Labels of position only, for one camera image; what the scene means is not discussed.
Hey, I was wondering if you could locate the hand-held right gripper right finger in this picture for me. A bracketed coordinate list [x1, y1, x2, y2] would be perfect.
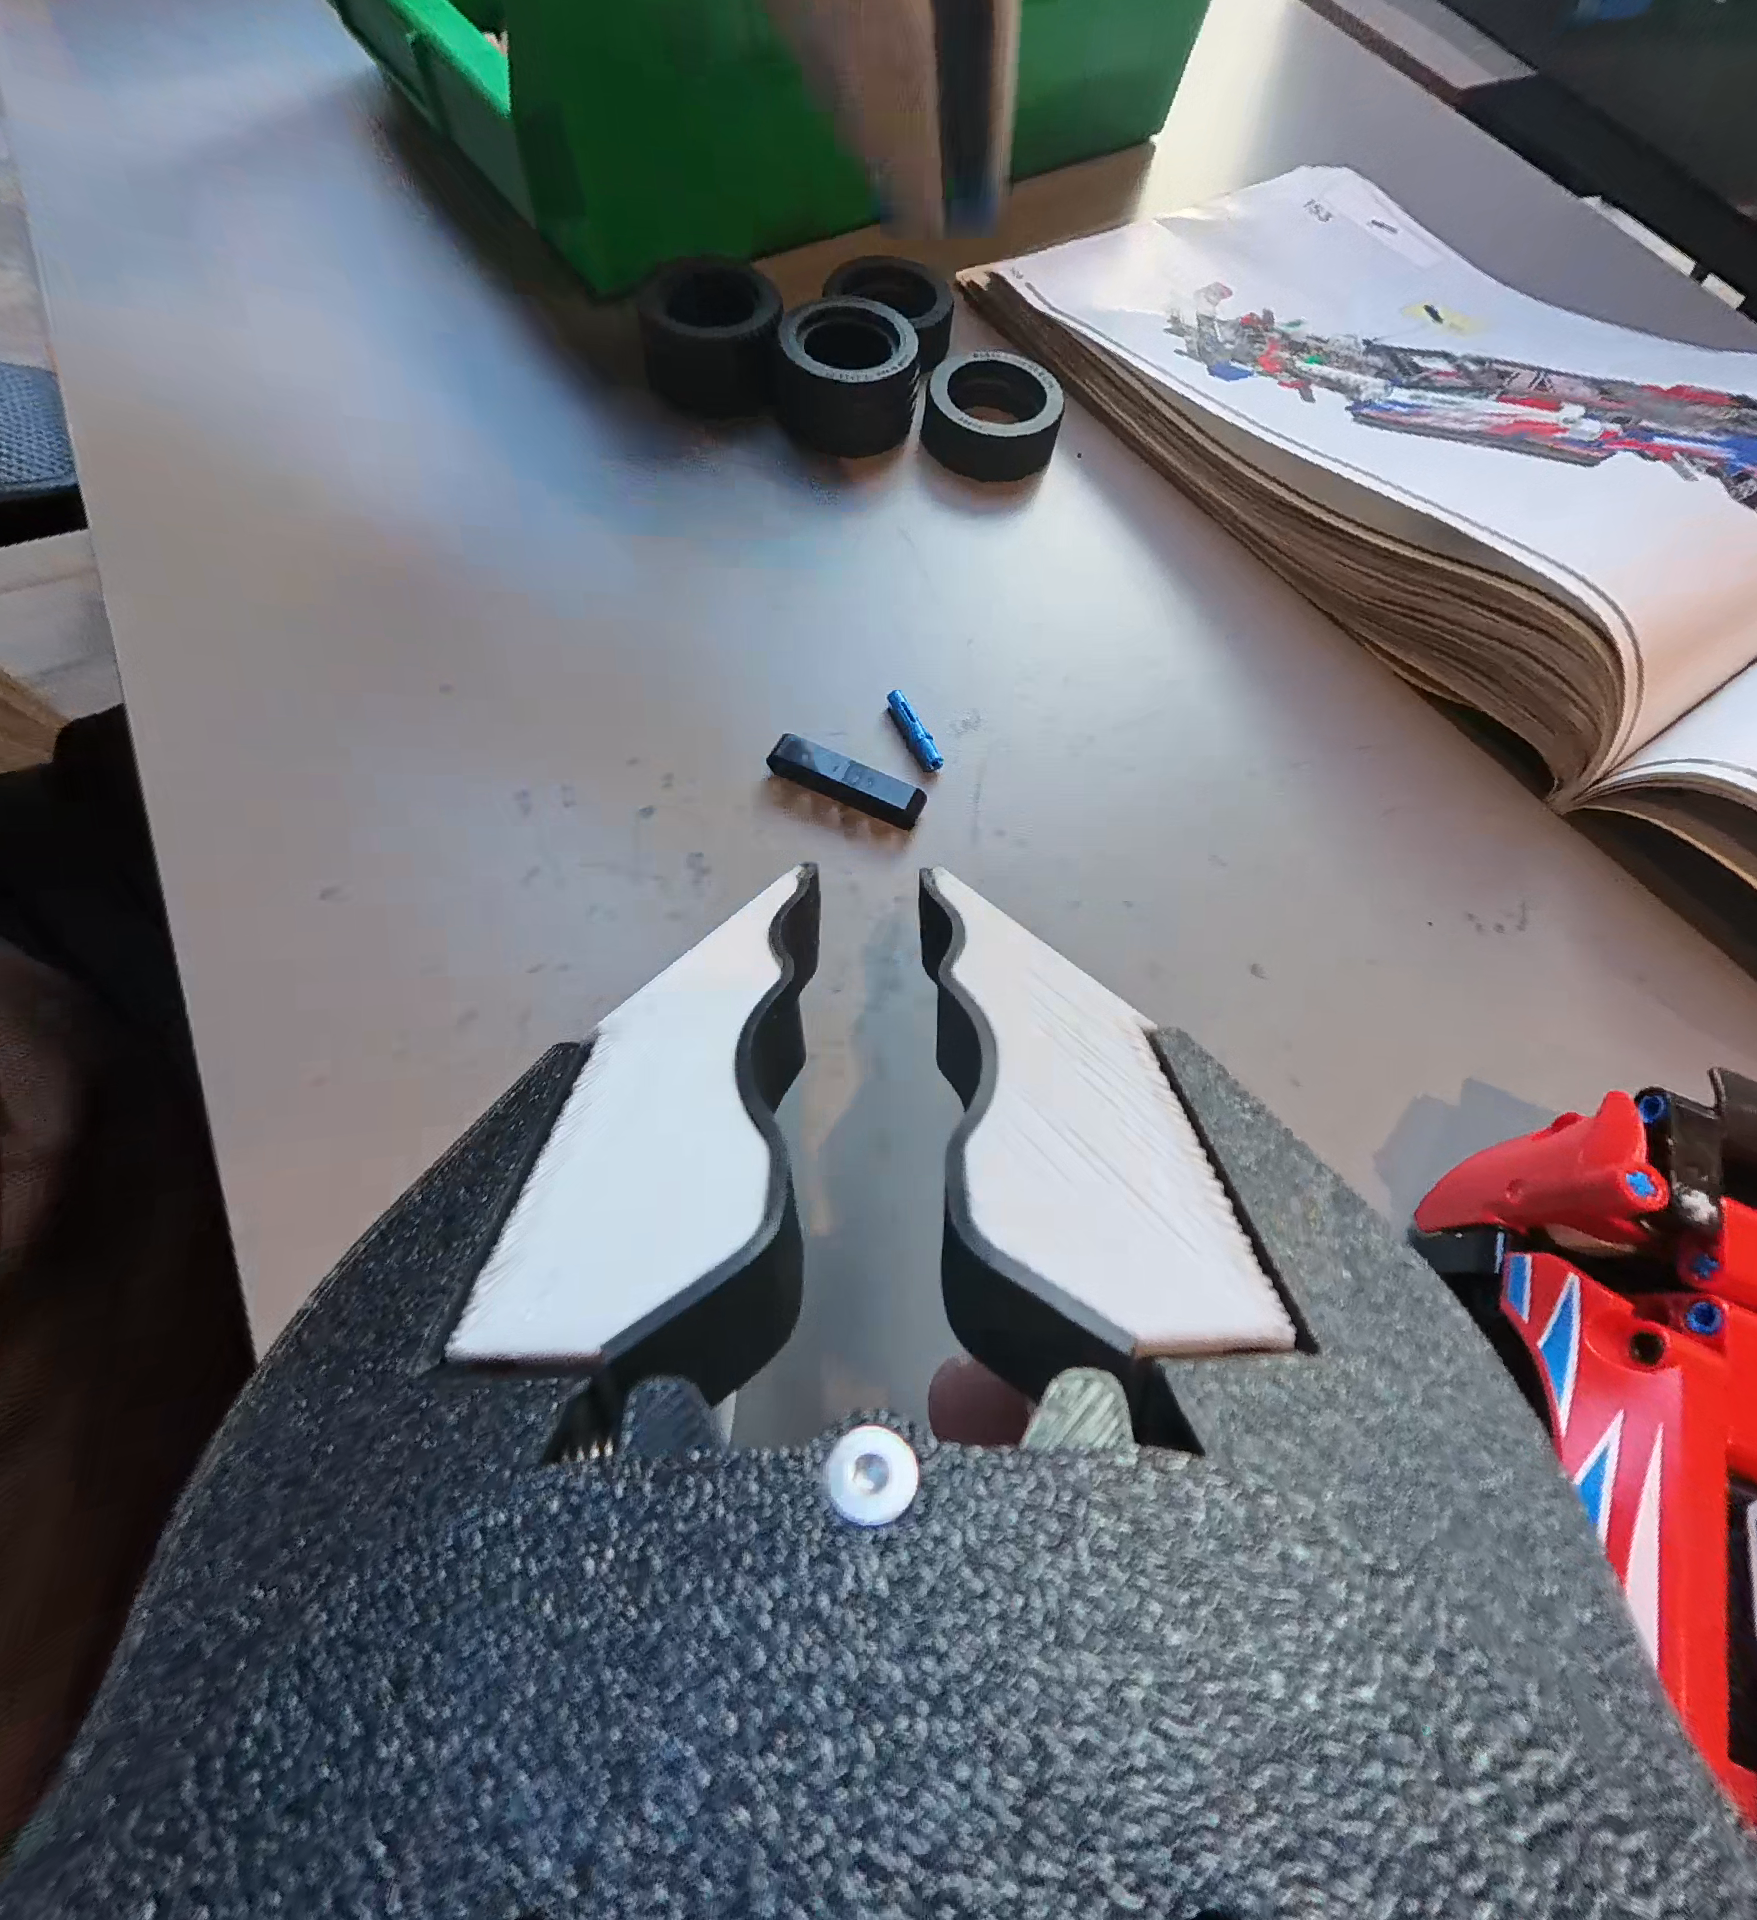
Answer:
[917, 867, 1298, 1404]

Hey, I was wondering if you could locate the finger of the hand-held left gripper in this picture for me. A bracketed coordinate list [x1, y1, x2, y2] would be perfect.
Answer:
[771, 0, 954, 241]
[952, 0, 1026, 235]

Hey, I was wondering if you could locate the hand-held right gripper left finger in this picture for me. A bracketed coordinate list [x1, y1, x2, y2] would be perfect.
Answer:
[445, 866, 823, 1404]

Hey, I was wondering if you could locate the green plastic bin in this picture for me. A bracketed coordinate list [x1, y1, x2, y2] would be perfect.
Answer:
[331, 0, 1212, 295]

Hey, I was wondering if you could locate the black toy beam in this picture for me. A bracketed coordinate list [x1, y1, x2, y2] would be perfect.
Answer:
[765, 733, 927, 831]

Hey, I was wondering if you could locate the toy brick race car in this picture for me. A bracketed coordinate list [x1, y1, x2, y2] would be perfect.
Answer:
[1410, 1070, 1757, 1879]

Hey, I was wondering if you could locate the grey desk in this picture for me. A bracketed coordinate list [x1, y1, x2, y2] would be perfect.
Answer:
[0, 0, 1757, 1456]

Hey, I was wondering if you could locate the open instruction booklet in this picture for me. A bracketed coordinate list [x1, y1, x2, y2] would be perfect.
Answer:
[956, 165, 1757, 1037]

